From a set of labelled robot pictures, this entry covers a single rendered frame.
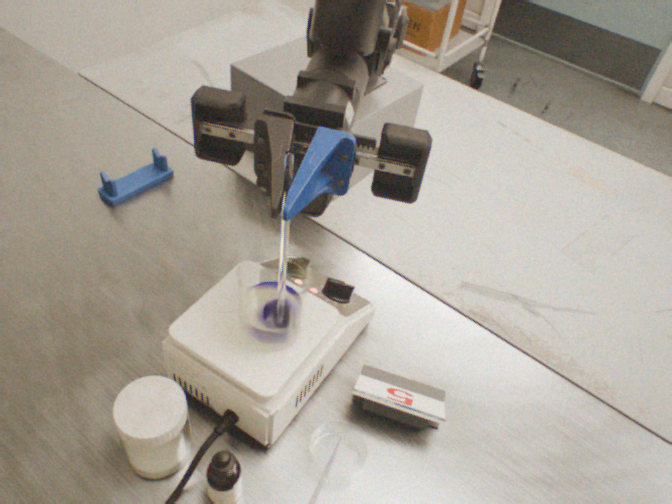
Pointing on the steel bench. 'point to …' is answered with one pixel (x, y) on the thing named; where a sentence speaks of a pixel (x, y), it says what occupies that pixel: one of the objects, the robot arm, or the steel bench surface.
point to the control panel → (337, 302)
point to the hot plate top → (270, 379)
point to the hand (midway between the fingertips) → (292, 184)
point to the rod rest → (149, 175)
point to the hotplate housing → (179, 364)
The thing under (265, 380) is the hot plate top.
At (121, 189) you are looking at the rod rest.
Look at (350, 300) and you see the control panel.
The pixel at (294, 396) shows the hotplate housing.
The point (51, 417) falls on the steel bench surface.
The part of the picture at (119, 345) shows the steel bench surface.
